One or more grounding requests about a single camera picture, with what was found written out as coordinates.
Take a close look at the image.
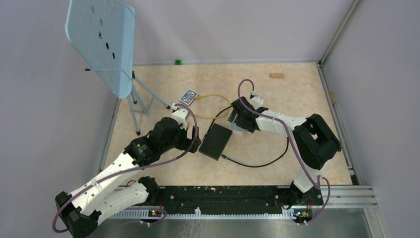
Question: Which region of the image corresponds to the long wooden block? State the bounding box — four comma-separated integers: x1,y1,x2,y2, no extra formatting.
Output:
269,73,285,79

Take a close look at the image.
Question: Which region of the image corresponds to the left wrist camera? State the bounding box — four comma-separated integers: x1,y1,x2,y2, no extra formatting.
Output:
171,104,190,130

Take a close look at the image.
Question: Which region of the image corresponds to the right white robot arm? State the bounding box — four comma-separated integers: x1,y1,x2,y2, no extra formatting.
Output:
230,97,342,205

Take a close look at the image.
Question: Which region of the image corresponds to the black cable with plug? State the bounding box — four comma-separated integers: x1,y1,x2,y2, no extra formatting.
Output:
203,106,290,168

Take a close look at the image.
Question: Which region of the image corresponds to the light blue music stand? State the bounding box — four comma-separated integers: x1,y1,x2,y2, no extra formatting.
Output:
65,0,171,135

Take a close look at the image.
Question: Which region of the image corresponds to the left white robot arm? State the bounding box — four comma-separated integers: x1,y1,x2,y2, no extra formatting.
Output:
52,117,201,238

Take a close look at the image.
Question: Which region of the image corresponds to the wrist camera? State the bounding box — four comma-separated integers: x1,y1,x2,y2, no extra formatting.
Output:
171,104,190,130
250,94,264,108

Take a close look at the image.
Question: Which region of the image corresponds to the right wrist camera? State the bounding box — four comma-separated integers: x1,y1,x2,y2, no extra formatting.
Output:
250,94,264,108

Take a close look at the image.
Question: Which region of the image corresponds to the black network switch box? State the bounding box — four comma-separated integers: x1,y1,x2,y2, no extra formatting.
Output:
199,123,233,161

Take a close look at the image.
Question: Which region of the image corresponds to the blue playing card deck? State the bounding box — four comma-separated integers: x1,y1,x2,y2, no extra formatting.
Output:
179,89,199,106

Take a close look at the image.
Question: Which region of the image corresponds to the yellow ethernet cable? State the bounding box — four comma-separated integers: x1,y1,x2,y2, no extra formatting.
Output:
193,94,232,119

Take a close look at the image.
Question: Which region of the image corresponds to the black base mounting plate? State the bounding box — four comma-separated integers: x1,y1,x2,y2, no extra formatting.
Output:
138,185,324,215

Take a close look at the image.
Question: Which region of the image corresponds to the grey card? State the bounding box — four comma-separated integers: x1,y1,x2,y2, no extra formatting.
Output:
229,121,245,132

